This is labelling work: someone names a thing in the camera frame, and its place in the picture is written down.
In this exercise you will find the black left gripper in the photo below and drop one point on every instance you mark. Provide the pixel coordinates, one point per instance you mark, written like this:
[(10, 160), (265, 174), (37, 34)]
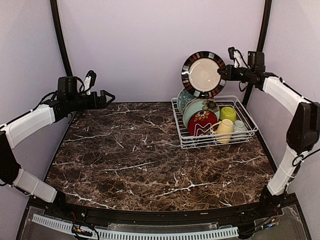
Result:
[(96, 105)]

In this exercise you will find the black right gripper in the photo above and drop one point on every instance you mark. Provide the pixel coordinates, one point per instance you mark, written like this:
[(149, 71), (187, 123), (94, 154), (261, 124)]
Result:
[(229, 75)]

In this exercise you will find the striped rim cream plate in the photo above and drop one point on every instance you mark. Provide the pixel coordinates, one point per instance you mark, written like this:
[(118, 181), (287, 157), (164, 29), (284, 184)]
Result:
[(200, 77)]

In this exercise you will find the red teal flower plate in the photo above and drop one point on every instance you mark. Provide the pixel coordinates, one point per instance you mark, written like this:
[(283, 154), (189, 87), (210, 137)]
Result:
[(184, 97)]

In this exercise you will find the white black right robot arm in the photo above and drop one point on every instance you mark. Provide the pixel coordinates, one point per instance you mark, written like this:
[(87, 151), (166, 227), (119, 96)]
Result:
[(304, 115)]

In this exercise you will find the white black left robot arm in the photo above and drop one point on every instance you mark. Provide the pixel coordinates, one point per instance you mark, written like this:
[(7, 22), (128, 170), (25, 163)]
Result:
[(72, 95)]

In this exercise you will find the lime green cup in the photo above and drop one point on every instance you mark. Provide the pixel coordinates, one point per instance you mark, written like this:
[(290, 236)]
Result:
[(229, 113)]

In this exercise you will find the light teal flower plate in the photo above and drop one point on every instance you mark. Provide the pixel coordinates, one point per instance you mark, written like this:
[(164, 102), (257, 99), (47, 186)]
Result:
[(207, 104)]

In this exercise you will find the pink dotted bowl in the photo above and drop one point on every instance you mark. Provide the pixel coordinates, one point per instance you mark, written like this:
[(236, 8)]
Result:
[(192, 101)]

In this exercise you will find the pale green glass cup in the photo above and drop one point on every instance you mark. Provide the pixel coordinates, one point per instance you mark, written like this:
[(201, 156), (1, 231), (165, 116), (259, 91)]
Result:
[(239, 129)]

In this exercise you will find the small red flower plate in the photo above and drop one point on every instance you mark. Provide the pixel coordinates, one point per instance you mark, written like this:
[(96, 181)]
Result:
[(201, 122)]

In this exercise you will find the pale yellow mug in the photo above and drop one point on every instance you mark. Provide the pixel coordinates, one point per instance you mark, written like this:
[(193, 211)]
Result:
[(223, 131)]

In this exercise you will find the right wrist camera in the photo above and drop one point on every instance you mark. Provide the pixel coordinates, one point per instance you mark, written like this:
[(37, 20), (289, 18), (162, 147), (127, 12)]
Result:
[(236, 56)]

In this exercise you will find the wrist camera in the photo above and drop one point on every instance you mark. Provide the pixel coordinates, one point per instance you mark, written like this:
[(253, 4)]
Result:
[(89, 81), (236, 56)]

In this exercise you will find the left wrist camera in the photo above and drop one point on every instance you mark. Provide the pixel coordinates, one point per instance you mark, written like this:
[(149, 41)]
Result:
[(89, 81)]

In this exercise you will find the right black frame post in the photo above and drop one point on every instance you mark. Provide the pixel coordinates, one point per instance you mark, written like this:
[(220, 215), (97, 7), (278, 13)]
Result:
[(260, 44)]

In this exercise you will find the white wire dish rack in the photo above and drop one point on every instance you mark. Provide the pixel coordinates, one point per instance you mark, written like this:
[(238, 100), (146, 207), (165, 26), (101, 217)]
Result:
[(188, 141)]

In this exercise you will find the white slotted cable duct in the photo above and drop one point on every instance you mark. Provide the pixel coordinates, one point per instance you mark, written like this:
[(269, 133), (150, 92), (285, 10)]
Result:
[(67, 227)]

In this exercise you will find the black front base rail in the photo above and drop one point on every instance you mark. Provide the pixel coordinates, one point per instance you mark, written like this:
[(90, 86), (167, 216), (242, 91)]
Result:
[(235, 216)]

